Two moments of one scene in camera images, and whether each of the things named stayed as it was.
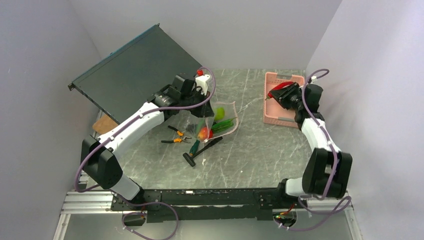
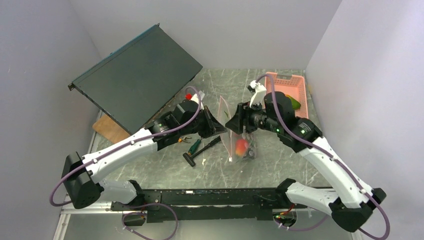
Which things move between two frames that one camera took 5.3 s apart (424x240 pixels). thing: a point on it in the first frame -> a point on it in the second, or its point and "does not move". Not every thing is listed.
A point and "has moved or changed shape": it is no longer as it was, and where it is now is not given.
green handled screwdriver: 194,148 does not move
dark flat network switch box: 131,77 does not move
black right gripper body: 294,100 -> 255,117
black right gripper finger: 282,93 -> 236,123
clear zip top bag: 204,128 has moved or changed shape
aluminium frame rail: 84,202 does not move
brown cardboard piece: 103,124 does not move
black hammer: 189,159 does not move
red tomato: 205,133 has moved or changed shape
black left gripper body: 196,98 -> 202,125
